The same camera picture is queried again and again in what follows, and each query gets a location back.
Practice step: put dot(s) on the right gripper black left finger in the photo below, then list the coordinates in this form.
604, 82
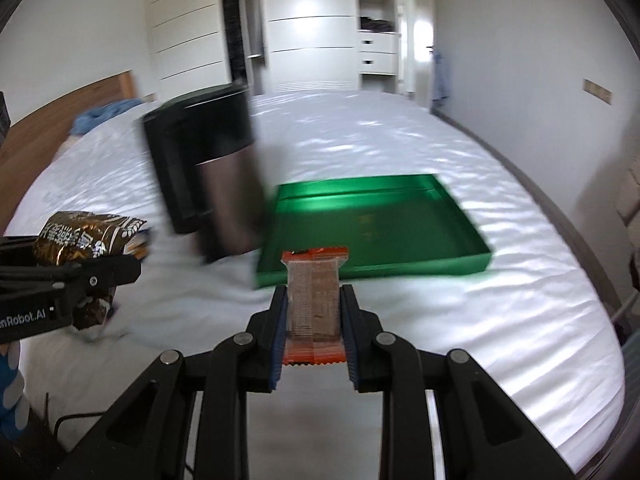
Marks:
187, 411

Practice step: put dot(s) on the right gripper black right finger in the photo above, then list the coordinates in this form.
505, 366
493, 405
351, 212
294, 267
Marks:
441, 408

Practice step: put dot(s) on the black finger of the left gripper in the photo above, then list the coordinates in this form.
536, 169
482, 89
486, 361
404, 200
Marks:
86, 277

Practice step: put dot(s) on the brown gold snack bag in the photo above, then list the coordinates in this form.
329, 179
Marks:
72, 236

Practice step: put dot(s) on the orange brown snack bar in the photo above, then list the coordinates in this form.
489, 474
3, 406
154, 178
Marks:
313, 325

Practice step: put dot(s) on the blue white gloved hand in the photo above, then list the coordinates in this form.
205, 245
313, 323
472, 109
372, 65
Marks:
14, 407

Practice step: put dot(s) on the white bed sheet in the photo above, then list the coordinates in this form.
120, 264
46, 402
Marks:
533, 320

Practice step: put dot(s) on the wooden headboard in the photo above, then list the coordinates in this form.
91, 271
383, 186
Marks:
33, 141

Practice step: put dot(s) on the blue cloth on bed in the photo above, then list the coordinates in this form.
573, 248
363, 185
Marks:
90, 119

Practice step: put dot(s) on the green tray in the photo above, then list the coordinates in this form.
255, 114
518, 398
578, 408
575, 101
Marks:
390, 225

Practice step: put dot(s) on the blue towel on door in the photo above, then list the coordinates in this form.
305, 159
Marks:
441, 85

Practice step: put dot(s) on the white wardrobe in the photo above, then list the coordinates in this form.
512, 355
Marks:
275, 45

